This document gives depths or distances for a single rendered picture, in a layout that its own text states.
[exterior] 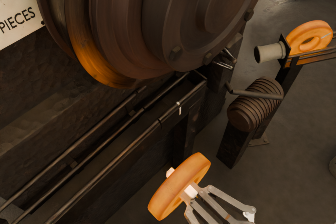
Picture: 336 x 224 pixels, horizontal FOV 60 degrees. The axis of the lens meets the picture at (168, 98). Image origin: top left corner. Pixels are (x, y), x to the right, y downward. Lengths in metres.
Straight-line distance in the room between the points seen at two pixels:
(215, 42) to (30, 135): 0.42
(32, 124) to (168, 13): 0.41
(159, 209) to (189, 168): 0.09
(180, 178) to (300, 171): 1.16
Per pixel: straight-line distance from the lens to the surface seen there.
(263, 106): 1.11
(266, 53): 1.04
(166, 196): 0.54
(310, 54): 1.13
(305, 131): 1.76
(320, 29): 1.07
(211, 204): 0.58
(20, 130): 0.68
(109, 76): 0.52
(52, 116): 0.67
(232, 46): 0.88
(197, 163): 0.56
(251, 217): 0.60
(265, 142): 1.64
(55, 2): 0.44
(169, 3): 0.39
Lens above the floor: 1.41
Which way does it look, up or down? 56 degrees down
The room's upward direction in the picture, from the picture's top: straight up
